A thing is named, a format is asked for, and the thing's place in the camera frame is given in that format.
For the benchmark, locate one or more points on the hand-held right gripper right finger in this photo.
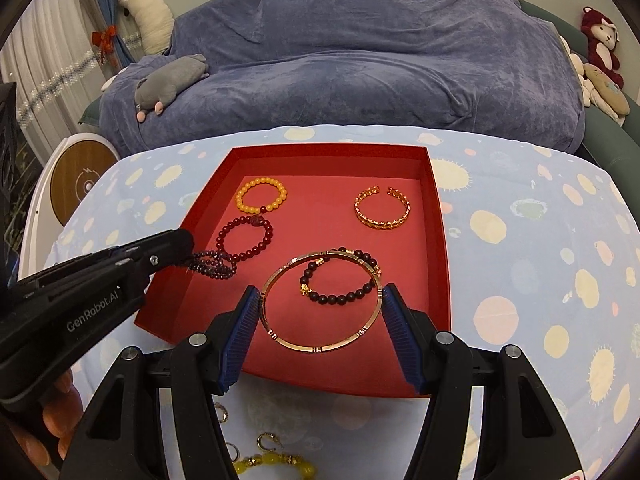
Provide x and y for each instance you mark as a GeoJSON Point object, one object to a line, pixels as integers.
{"type": "Point", "coordinates": [405, 340]}

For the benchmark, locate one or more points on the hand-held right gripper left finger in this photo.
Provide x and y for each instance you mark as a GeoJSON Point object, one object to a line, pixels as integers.
{"type": "Point", "coordinates": [240, 330]}

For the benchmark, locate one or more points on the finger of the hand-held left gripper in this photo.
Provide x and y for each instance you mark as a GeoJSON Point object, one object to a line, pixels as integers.
{"type": "Point", "coordinates": [165, 262]}
{"type": "Point", "coordinates": [160, 242]}

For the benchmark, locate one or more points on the rose gold bangle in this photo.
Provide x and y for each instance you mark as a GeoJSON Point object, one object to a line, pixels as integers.
{"type": "Point", "coordinates": [317, 348]}

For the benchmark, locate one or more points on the red cardboard box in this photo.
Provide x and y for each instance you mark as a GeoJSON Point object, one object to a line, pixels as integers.
{"type": "Point", "coordinates": [310, 200]}

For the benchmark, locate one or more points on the person's left hand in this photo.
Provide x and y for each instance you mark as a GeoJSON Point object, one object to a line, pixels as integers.
{"type": "Point", "coordinates": [60, 410]}

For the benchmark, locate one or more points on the white stand with wooden disc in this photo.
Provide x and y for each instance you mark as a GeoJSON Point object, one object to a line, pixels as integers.
{"type": "Point", "coordinates": [80, 175]}

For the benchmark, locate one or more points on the light blue printed tablecloth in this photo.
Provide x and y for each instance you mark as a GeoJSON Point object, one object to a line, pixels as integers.
{"type": "Point", "coordinates": [525, 240]}

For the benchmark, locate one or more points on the grey plush mouse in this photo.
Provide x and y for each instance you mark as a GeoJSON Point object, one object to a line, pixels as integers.
{"type": "Point", "coordinates": [170, 80]}

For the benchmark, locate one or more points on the red ribbon bow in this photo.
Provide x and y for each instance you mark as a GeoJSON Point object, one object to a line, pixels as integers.
{"type": "Point", "coordinates": [105, 37]}

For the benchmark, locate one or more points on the white plush cow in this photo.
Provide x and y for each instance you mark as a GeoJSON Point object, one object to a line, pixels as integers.
{"type": "Point", "coordinates": [150, 20]}

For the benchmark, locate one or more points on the white sheer curtain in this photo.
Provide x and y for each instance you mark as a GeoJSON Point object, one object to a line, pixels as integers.
{"type": "Point", "coordinates": [50, 35]}

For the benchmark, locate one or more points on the blue covered sofa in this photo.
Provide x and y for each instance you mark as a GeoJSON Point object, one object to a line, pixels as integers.
{"type": "Point", "coordinates": [350, 60]}

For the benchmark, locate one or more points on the green sofa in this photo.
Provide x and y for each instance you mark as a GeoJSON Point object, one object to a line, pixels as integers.
{"type": "Point", "coordinates": [615, 145]}

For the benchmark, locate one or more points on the cookie shaped plush pillow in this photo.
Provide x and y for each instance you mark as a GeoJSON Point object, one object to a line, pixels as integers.
{"type": "Point", "coordinates": [607, 90]}

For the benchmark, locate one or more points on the cream plush toy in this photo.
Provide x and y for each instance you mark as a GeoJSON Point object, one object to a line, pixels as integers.
{"type": "Point", "coordinates": [580, 70]}

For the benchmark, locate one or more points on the red plush monkey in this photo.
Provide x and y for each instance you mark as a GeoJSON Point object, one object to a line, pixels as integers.
{"type": "Point", "coordinates": [597, 22]}

